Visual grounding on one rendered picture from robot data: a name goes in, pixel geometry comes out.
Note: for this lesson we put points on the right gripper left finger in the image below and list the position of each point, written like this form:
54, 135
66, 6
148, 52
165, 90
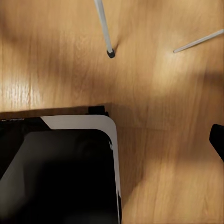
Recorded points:
11, 139

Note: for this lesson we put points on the camera tripod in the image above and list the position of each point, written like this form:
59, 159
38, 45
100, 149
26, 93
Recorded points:
101, 14

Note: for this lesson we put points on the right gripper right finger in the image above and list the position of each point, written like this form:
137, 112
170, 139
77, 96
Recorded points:
217, 139

